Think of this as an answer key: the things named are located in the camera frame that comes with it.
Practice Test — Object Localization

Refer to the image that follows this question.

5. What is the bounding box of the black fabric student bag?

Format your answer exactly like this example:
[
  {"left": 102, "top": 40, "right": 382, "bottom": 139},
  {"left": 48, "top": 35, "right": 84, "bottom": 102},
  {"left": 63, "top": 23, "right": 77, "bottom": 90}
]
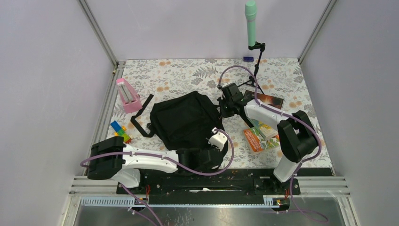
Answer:
[{"left": 130, "top": 91, "right": 224, "bottom": 150}]

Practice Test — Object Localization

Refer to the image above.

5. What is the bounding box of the dark cover book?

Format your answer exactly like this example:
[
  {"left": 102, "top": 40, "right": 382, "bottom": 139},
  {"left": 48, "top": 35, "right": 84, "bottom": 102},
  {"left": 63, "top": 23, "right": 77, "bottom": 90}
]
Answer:
[{"left": 257, "top": 93, "right": 284, "bottom": 110}]

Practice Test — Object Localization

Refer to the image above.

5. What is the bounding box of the yellow green children book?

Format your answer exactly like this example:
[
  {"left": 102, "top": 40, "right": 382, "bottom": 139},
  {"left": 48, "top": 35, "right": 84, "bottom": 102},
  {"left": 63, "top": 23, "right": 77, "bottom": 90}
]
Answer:
[{"left": 248, "top": 119, "right": 278, "bottom": 140}]

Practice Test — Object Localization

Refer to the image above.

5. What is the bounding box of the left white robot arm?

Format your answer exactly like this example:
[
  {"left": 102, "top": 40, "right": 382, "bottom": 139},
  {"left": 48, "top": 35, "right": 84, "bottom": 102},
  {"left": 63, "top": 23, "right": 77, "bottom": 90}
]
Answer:
[{"left": 80, "top": 128, "right": 233, "bottom": 194}]

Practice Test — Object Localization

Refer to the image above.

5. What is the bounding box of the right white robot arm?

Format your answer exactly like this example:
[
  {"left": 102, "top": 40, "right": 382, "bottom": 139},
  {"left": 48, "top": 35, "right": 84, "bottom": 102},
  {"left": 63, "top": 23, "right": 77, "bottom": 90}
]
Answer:
[{"left": 217, "top": 83, "right": 321, "bottom": 194}]

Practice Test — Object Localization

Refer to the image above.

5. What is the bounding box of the floral table mat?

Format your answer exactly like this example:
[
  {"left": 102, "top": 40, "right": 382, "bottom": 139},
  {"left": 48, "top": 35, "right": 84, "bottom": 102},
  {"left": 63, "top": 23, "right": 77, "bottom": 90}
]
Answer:
[{"left": 122, "top": 58, "right": 322, "bottom": 168}]

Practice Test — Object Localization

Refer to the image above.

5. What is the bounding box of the small blue box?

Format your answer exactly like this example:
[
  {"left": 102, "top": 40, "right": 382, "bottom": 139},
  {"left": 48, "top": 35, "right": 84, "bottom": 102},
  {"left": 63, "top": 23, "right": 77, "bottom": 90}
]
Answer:
[{"left": 243, "top": 56, "right": 254, "bottom": 62}]

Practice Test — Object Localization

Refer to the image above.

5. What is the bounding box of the orange cover booklet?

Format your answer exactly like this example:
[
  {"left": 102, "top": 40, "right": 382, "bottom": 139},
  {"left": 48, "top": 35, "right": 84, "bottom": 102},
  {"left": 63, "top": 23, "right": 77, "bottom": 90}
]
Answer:
[{"left": 243, "top": 128, "right": 280, "bottom": 154}]

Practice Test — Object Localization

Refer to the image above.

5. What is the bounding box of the black microphone tripod stand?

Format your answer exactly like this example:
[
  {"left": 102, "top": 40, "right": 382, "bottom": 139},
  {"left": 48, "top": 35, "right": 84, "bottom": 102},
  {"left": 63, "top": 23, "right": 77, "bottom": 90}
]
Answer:
[{"left": 238, "top": 41, "right": 266, "bottom": 94}]

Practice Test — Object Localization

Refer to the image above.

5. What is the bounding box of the colourful toy block train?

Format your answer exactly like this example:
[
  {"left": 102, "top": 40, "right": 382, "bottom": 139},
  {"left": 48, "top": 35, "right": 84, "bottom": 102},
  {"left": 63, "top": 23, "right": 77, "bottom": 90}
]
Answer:
[{"left": 110, "top": 121, "right": 132, "bottom": 144}]

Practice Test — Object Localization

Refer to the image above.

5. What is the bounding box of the pink metronome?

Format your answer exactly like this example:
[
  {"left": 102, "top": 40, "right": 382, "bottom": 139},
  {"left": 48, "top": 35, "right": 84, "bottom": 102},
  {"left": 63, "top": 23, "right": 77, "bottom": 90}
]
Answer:
[{"left": 116, "top": 78, "right": 143, "bottom": 113}]

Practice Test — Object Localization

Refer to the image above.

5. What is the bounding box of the green microphone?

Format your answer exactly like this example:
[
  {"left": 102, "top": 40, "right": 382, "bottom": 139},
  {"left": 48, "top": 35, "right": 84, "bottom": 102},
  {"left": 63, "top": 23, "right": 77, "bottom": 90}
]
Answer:
[{"left": 244, "top": 0, "right": 257, "bottom": 49}]

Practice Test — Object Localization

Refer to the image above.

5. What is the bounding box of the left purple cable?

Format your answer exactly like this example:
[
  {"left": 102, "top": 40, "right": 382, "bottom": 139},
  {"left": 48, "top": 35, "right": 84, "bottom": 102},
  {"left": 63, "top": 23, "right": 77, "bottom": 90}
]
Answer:
[{"left": 80, "top": 129, "right": 235, "bottom": 177}]

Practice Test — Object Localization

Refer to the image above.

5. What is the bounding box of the purple cable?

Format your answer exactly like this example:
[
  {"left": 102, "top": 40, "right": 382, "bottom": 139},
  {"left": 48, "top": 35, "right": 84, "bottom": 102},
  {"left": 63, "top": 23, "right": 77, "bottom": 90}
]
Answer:
[
  {"left": 80, "top": 129, "right": 235, "bottom": 177},
  {"left": 217, "top": 65, "right": 322, "bottom": 194}
]

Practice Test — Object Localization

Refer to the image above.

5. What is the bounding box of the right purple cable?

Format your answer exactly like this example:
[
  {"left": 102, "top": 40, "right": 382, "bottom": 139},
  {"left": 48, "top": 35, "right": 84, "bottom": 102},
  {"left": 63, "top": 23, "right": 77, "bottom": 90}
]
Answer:
[{"left": 217, "top": 65, "right": 322, "bottom": 194}]

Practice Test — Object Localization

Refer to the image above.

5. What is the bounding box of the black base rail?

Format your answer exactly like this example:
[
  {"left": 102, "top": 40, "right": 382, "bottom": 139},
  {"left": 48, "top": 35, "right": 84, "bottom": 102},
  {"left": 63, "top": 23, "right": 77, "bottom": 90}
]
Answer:
[{"left": 116, "top": 169, "right": 301, "bottom": 205}]

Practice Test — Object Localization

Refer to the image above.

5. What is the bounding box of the white slotted cable duct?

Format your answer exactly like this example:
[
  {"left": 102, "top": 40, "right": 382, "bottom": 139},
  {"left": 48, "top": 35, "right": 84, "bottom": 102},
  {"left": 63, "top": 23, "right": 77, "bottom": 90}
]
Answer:
[{"left": 79, "top": 194, "right": 289, "bottom": 208}]

